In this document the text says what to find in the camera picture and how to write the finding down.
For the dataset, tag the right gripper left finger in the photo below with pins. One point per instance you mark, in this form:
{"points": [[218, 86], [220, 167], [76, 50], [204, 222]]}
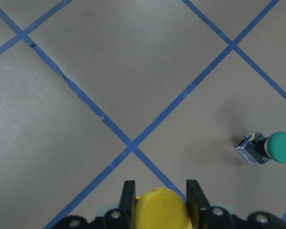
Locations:
{"points": [[128, 201]]}

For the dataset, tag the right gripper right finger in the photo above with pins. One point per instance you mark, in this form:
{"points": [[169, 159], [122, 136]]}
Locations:
{"points": [[197, 204]]}

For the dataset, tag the yellow push button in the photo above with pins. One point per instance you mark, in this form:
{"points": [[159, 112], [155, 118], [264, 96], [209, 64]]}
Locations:
{"points": [[161, 208]]}

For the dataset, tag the green push button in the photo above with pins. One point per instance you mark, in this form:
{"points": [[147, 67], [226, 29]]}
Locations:
{"points": [[255, 148]]}

